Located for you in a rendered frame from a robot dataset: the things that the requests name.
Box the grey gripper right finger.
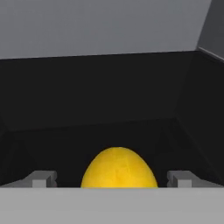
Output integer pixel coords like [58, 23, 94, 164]
[166, 170, 223, 188]

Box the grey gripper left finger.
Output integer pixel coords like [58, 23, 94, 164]
[2, 170, 59, 188]

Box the yellow lemon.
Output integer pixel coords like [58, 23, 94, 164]
[80, 146, 158, 189]

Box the dark grey fridge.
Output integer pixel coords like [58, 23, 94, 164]
[0, 0, 224, 188]

